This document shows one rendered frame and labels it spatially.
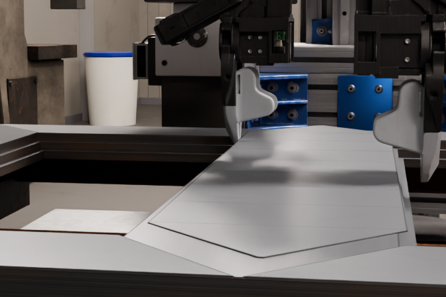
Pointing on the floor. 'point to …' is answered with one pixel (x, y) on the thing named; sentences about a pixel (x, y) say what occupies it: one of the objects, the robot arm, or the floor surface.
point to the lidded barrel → (111, 88)
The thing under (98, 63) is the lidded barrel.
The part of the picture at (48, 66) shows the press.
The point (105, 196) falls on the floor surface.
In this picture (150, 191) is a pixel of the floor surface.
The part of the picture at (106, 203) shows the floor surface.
